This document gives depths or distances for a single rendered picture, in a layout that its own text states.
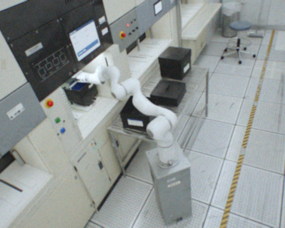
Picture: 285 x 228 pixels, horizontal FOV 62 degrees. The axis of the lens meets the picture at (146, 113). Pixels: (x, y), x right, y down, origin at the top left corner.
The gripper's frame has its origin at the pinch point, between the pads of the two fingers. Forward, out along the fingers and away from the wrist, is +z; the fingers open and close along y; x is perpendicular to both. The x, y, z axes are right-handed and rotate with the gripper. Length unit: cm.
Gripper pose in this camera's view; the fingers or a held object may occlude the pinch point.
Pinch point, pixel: (75, 75)
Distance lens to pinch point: 230.2
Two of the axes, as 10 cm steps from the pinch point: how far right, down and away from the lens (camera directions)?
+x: -1.3, -7.6, -6.3
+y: 4.5, -6.2, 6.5
